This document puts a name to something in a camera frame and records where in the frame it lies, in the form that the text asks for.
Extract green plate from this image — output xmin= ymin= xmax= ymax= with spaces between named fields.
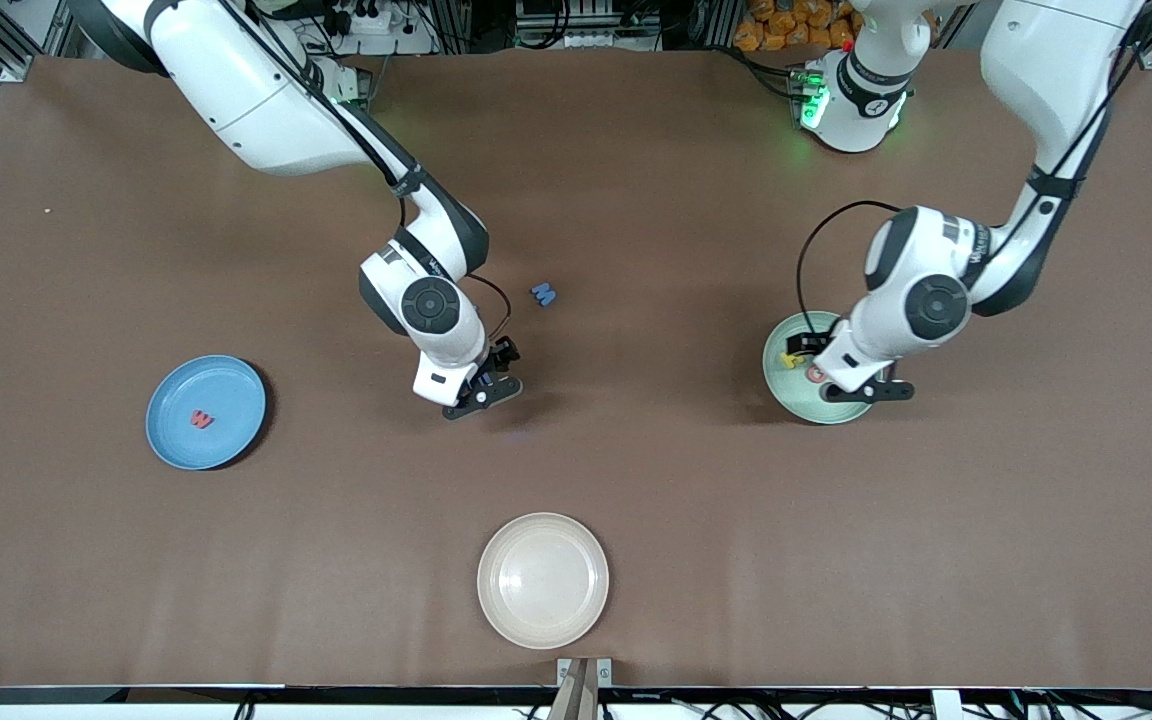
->
xmin=762 ymin=310 xmax=884 ymax=426

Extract orange bags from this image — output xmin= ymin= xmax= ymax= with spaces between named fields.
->
xmin=733 ymin=0 xmax=862 ymax=53

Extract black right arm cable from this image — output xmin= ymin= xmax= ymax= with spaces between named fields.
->
xmin=221 ymin=0 xmax=513 ymax=349

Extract blue plate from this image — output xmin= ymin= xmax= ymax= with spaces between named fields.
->
xmin=146 ymin=355 xmax=267 ymax=471

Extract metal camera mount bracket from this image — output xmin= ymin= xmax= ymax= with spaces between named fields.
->
xmin=557 ymin=657 xmax=613 ymax=720

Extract beige plate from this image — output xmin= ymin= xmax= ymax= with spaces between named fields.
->
xmin=477 ymin=512 xmax=610 ymax=650

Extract white power strip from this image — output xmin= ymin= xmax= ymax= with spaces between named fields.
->
xmin=321 ymin=0 xmax=437 ymax=56

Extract grey equipment rack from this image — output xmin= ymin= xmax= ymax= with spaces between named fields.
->
xmin=514 ymin=0 xmax=665 ymax=51

